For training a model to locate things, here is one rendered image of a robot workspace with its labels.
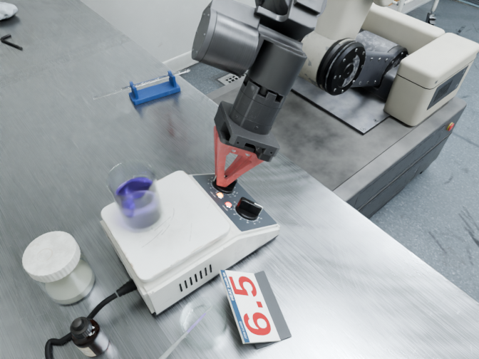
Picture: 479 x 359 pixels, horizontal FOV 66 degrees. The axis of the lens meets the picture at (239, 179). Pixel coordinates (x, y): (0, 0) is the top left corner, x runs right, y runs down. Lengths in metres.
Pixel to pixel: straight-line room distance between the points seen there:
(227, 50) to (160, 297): 0.28
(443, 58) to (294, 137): 0.53
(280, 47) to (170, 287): 0.29
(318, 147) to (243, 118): 0.80
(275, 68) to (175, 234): 0.22
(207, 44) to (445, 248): 1.34
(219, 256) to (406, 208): 1.27
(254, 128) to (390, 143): 0.91
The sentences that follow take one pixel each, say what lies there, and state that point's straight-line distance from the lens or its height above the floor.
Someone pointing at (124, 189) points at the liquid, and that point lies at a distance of 0.44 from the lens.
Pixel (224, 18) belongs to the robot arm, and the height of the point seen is 1.02.
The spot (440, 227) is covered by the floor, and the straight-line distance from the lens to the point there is 1.65.
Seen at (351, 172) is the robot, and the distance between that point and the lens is 1.19.
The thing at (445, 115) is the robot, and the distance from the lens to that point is 1.53.
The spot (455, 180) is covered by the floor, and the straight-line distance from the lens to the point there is 1.85.
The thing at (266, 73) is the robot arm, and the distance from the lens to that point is 0.44.
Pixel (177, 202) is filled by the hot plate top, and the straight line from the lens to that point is 0.47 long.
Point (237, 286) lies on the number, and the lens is 0.47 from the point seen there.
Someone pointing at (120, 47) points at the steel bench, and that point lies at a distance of 0.98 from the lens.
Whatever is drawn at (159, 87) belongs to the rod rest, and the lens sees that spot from 0.79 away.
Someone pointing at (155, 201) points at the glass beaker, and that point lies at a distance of 0.42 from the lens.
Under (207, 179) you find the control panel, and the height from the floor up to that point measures 0.81.
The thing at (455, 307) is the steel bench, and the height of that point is 0.75.
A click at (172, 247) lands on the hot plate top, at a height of 0.84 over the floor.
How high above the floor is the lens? 1.20
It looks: 49 degrees down
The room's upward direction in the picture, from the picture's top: straight up
